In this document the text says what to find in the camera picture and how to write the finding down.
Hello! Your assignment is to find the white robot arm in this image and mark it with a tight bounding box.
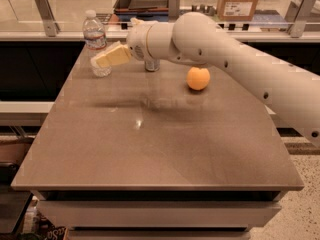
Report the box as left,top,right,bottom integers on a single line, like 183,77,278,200
91,12,320,146

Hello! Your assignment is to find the grey table drawer cabinet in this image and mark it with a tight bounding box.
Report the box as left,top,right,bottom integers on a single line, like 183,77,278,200
30,189,287,240

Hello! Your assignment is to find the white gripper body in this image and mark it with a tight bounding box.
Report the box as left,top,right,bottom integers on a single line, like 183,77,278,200
126,24,153,61

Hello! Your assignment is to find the left metal railing bracket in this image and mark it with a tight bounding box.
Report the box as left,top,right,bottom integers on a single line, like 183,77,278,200
34,0,60,37

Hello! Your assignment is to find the blue mat under tray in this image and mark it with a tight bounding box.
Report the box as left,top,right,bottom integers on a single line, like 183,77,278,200
116,14,168,22

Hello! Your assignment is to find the middle metal railing bracket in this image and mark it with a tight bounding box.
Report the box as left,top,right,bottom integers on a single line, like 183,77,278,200
168,0,180,21

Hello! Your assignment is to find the clear plastic water bottle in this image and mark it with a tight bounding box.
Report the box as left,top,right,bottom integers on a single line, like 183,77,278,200
81,9,113,78

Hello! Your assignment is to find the metal railing bracket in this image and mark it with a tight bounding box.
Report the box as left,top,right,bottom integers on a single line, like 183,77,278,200
34,0,60,37
285,0,320,38
168,0,180,21

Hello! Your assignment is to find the orange fruit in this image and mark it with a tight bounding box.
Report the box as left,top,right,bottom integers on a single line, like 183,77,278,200
186,67,210,91

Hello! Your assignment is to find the silver drink can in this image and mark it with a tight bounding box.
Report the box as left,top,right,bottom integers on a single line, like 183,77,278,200
144,60,160,72

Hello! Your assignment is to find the brown cardboard box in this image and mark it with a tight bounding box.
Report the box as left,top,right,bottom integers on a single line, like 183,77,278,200
217,0,258,21

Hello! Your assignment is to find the right metal railing bracket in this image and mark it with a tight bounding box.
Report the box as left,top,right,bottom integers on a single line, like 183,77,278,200
285,0,320,38

